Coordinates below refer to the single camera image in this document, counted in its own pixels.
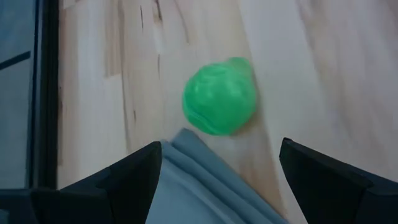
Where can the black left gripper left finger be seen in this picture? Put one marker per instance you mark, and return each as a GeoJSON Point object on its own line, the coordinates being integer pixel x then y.
{"type": "Point", "coordinates": [93, 199]}

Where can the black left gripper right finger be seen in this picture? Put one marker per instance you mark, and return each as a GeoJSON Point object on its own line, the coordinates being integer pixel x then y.
{"type": "Point", "coordinates": [335, 193]}

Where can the blue-grey folded cloth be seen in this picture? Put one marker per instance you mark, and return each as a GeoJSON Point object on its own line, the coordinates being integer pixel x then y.
{"type": "Point", "coordinates": [199, 186]}

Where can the light green toy cabbage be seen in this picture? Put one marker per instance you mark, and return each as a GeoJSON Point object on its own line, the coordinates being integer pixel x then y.
{"type": "Point", "coordinates": [219, 99]}

